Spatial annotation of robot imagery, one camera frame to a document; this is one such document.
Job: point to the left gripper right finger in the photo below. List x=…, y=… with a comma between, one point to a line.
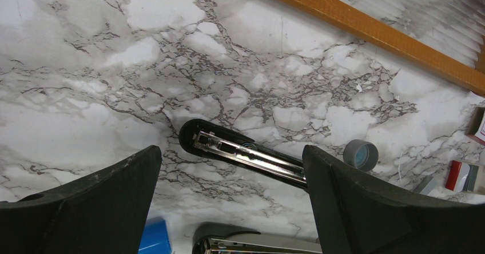
x=356, y=212

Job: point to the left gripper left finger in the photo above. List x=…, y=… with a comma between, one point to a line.
x=103, y=212

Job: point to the grey staple strip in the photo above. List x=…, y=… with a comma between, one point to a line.
x=426, y=186

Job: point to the silver chrome stapler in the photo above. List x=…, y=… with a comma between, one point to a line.
x=225, y=238

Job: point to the black stapler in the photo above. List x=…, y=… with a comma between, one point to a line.
x=207, y=140

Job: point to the small red staples box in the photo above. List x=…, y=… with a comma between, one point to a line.
x=475, y=129

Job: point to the blue grey small cylinder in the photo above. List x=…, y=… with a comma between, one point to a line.
x=155, y=239

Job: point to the small dark round cap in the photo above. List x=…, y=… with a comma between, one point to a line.
x=361, y=154

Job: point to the orange wooden shelf rack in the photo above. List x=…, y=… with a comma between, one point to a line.
x=361, y=25

